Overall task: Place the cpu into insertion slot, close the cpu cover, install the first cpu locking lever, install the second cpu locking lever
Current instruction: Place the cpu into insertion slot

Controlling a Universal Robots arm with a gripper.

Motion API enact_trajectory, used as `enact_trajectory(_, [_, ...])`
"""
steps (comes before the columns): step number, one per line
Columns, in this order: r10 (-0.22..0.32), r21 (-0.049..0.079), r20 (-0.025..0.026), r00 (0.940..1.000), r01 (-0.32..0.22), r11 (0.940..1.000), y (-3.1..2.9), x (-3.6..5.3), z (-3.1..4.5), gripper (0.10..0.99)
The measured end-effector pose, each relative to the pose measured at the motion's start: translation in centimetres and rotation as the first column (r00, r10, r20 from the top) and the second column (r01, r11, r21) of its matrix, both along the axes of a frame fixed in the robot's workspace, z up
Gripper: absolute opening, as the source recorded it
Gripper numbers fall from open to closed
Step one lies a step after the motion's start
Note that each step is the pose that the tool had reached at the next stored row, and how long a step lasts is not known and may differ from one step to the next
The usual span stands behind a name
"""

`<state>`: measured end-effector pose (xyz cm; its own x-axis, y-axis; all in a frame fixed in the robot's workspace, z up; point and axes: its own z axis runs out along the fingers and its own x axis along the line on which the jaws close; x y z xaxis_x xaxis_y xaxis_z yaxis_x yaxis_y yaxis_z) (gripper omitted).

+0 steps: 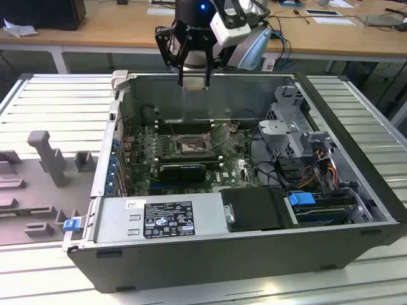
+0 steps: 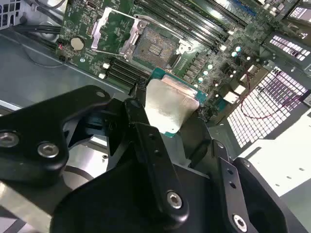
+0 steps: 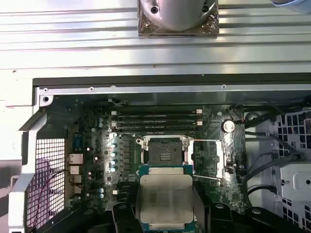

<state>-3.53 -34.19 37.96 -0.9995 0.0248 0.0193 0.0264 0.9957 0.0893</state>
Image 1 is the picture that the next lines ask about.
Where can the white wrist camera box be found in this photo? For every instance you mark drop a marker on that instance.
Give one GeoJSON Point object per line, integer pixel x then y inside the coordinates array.
{"type": "Point", "coordinates": [233, 31]}

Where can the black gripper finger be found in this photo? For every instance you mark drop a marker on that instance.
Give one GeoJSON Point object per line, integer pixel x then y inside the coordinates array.
{"type": "Point", "coordinates": [207, 73]}
{"type": "Point", "coordinates": [163, 47]}

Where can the wooden desk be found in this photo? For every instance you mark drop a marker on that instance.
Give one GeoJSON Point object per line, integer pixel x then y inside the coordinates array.
{"type": "Point", "coordinates": [111, 25]}

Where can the silver power supply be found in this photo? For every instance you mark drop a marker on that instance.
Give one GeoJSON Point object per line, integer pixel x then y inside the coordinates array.
{"type": "Point", "coordinates": [114, 219]}

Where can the crumpled white paper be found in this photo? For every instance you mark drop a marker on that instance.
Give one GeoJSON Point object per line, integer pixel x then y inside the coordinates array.
{"type": "Point", "coordinates": [19, 29]}

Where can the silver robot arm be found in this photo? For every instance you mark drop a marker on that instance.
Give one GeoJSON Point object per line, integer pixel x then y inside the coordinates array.
{"type": "Point", "coordinates": [245, 47]}

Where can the black PC case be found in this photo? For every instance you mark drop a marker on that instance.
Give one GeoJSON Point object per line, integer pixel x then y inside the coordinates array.
{"type": "Point", "coordinates": [222, 263]}

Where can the grey laptop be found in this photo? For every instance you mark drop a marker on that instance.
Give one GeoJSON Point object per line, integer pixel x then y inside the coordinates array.
{"type": "Point", "coordinates": [383, 19]}

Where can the black RAM slot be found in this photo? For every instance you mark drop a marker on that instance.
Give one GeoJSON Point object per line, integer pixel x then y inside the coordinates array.
{"type": "Point", "coordinates": [190, 129]}
{"type": "Point", "coordinates": [213, 162]}
{"type": "Point", "coordinates": [184, 122]}
{"type": "Point", "coordinates": [190, 156]}

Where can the black box on desk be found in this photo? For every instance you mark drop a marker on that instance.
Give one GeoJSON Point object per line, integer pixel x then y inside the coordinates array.
{"type": "Point", "coordinates": [41, 14]}

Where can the grey parts rack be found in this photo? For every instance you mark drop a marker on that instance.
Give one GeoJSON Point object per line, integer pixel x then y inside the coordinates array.
{"type": "Point", "coordinates": [31, 190]}

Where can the small brown board component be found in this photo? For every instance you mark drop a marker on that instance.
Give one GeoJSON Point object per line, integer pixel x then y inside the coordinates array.
{"type": "Point", "coordinates": [233, 127]}

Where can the black graphics card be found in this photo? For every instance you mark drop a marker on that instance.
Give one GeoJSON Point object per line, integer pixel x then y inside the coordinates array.
{"type": "Point", "coordinates": [181, 174]}

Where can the white paper sheet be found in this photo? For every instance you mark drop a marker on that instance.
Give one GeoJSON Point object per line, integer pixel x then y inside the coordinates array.
{"type": "Point", "coordinates": [334, 21]}
{"type": "Point", "coordinates": [160, 11]}

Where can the grey metal drive cage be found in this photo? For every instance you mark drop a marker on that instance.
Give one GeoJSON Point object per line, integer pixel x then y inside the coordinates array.
{"type": "Point", "coordinates": [280, 127]}

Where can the CPU socket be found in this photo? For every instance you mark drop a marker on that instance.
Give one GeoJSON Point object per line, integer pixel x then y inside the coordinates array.
{"type": "Point", "coordinates": [187, 146]}

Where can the metal locking lever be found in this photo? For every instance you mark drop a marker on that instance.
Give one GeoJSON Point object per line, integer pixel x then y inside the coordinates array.
{"type": "Point", "coordinates": [222, 136]}
{"type": "Point", "coordinates": [171, 130]}

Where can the blue case latch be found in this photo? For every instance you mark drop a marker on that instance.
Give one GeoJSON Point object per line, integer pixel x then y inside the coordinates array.
{"type": "Point", "coordinates": [70, 225]}

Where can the white flat device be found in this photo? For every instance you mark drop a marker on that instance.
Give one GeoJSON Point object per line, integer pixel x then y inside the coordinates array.
{"type": "Point", "coordinates": [322, 12]}

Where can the green motherboard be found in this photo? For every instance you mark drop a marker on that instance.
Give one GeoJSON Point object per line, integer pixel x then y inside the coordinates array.
{"type": "Point", "coordinates": [229, 159]}

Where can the black plastic drive cover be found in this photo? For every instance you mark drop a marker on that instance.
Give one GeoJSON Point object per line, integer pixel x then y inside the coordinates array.
{"type": "Point", "coordinates": [254, 206]}

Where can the hard disk in blue carrier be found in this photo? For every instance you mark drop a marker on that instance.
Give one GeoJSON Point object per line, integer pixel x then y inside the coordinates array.
{"type": "Point", "coordinates": [300, 200]}

